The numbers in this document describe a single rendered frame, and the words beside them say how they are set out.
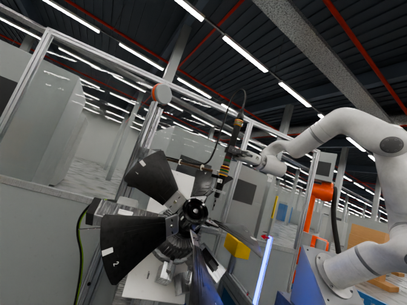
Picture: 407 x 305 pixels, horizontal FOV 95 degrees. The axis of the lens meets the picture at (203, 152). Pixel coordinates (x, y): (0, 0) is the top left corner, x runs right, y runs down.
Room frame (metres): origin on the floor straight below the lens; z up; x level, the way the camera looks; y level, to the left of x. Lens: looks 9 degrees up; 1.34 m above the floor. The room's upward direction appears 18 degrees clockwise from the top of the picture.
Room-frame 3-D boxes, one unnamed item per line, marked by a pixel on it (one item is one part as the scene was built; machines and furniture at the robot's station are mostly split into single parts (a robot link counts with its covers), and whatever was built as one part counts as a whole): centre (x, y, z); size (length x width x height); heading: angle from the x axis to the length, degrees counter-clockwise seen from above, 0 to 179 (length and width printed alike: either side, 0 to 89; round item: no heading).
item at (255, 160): (0.92, -0.23, 1.53); 0.11 x 0.10 x 0.07; 106
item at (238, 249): (1.27, -0.39, 1.02); 0.16 x 0.10 x 0.11; 16
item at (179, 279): (0.88, -0.09, 0.91); 0.12 x 0.08 x 0.12; 16
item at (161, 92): (1.35, 0.43, 1.88); 0.17 x 0.15 x 0.16; 106
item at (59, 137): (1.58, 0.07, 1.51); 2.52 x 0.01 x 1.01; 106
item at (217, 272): (0.93, -0.16, 0.98); 0.20 x 0.16 x 0.20; 16
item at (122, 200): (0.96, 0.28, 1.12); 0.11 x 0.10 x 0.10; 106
